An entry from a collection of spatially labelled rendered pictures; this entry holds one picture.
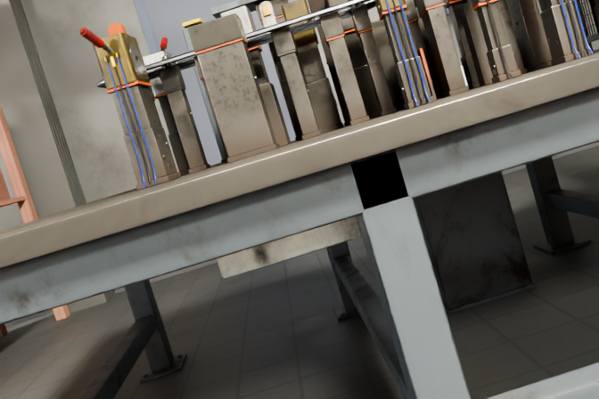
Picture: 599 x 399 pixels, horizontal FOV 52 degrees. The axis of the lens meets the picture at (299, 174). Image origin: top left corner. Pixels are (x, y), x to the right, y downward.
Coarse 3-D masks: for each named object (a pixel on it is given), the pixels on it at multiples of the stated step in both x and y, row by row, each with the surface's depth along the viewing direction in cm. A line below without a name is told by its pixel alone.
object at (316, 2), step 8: (312, 0) 182; (320, 0) 182; (312, 8) 182; (320, 8) 182; (320, 16) 182; (320, 32) 183; (328, 48) 183; (328, 56) 183; (328, 64) 183; (336, 80) 184; (336, 88) 184; (344, 104) 184; (344, 112) 184; (344, 120) 185
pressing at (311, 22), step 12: (360, 0) 153; (372, 0) 164; (312, 12) 156; (324, 12) 161; (348, 12) 172; (276, 24) 155; (288, 24) 161; (300, 24) 165; (312, 24) 173; (252, 36) 163; (264, 36) 166; (168, 60) 157; (180, 60) 165; (192, 60) 172; (156, 72) 174
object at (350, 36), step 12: (336, 0) 178; (348, 0) 178; (348, 24) 178; (348, 36) 179; (348, 48) 180; (360, 48) 180; (360, 60) 180; (360, 72) 180; (360, 84) 180; (372, 84) 180; (372, 96) 180; (372, 108) 180
